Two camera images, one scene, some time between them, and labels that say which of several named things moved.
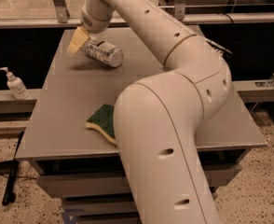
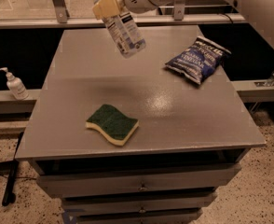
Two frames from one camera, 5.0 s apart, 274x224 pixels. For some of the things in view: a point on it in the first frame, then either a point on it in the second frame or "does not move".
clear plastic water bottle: (103, 51) to (129, 38)
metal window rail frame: (59, 16) does not move
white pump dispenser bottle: (16, 86) does not move
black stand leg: (9, 194) does not move
